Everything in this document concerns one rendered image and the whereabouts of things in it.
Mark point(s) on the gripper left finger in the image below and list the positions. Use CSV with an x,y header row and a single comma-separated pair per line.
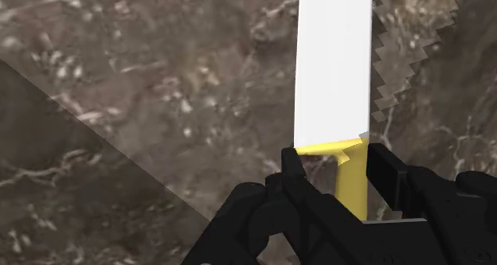
x,y
306,213

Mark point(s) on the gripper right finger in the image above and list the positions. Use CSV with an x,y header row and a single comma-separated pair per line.
x,y
435,202

